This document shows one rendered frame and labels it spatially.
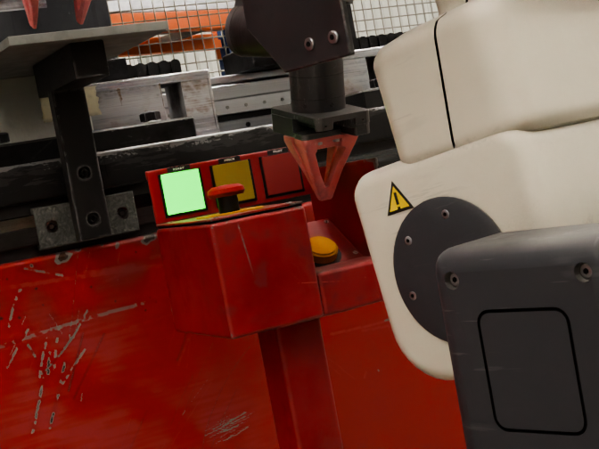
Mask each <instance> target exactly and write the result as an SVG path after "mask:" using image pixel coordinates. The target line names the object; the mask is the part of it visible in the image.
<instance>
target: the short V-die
mask: <svg viewBox="0 0 599 449"><path fill-rule="evenodd" d="M107 62H108V67H109V72H110V75H109V76H107V77H105V78H102V79H100V80H98V81H96V82H95V83H100V82H107V81H114V80H121V79H128V78H129V75H128V69H127V61H126V58H119V59H111V60H108V61H107Z"/></svg>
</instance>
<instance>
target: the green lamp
mask: <svg viewBox="0 0 599 449"><path fill-rule="evenodd" d="M160 178H161V182H162V187H163V191H164V197H165V201H166V206H167V211H168V215H174V214H178V213H183V212H187V211H192V210H197V209H202V208H205V202H204V198H203V193H202V188H201V179H200V175H199V169H198V168H196V169H191V170H185V171H180V172H175V173H170V174H165V175H160Z"/></svg>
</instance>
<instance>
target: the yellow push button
mask: <svg viewBox="0 0 599 449"><path fill-rule="evenodd" d="M310 242H311V248H312V252H313V258H314V262H315V263H318V264H327V263H331V262H332V261H334V260H335V259H336V257H337V254H338V246H337V244H336V243H335V242H334V241H332V240H331V239H329V238H326V237H322V236H316V237H312V238H310Z"/></svg>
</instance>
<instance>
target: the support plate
mask: <svg viewBox="0 0 599 449"><path fill-rule="evenodd" d="M167 29H168V22H167V21H166V20H162V21H153V22H144V23H136V24H127V25H118V26H109V27H100V28H91V29H74V30H65V31H56V32H48V33H39V34H30V35H21V36H12V37H7V38H6V39H4V40H3V41H2V42H0V80H1V79H8V78H23V77H30V76H35V75H34V70H33V66H34V65H35V64H37V63H38V62H40V61H42V60H43V59H44V58H46V57H48V56H49V55H51V54H52V53H55V52H56V51H58V50H60V49H61V48H63V47H64V46H65V45H67V44H69V43H76V42H84V41H92V40H103V43H104V49H105V53H106V58H107V61H108V60H110V59H112V58H114V57H116V56H118V55H120V54H122V53H124V52H125V51H127V50H129V49H131V48H133V47H135V46H137V45H140V44H141V43H142V42H144V41H146V40H148V39H150V38H152V37H155V36H157V35H158V34H160V33H162V32H163V31H165V30H167Z"/></svg>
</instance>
